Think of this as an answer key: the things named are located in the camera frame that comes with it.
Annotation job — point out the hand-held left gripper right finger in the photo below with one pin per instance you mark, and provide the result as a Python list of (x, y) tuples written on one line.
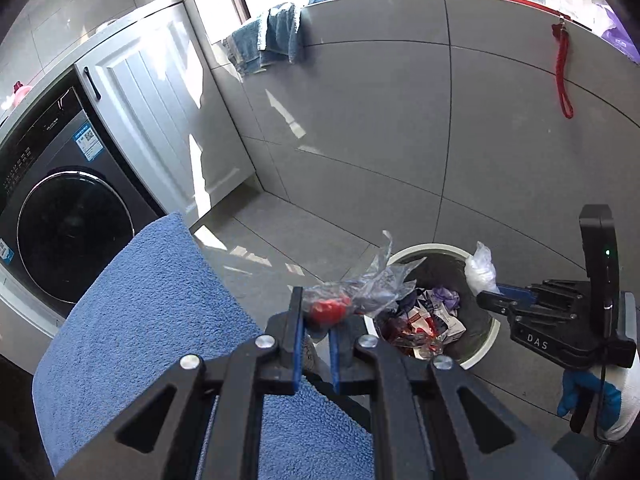
[(334, 356)]

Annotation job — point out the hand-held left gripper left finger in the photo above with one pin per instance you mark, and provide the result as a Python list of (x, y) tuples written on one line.
[(298, 351)]

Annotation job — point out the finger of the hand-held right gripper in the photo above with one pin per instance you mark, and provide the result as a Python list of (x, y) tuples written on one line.
[(545, 292), (495, 302)]

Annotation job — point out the white translucent plastic bag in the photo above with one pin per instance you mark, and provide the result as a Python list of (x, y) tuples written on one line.
[(480, 270)]

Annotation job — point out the white round trash bin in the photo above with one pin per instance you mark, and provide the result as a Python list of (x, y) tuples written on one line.
[(480, 345)]

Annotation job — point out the small purple packet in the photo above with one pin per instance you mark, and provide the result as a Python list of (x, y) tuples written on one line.
[(445, 297)]

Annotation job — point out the white red carton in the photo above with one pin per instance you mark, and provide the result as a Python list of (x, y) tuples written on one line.
[(440, 322)]

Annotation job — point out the small red foil wrapper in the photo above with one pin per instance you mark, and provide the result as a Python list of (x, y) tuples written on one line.
[(410, 342)]

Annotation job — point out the clear crinkled plastic wrapper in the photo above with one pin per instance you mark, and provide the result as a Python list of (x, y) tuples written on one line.
[(372, 285)]

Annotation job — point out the person's right hand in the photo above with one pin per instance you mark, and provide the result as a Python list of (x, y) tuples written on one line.
[(620, 400)]

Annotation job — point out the blue terry towel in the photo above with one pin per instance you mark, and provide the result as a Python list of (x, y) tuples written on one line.
[(150, 310)]

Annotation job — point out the purple bag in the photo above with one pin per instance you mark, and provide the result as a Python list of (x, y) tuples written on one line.
[(622, 35)]

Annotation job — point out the grey front-load washing machine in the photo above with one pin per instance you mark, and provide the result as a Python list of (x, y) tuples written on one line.
[(70, 230)]

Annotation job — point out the white laundry cabinet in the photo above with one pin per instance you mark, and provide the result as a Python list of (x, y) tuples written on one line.
[(165, 100)]

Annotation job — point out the dark blue towel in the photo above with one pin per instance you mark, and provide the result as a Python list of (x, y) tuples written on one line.
[(280, 32)]

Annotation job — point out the pink detergent bottle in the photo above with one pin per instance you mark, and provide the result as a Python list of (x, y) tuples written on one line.
[(21, 94)]

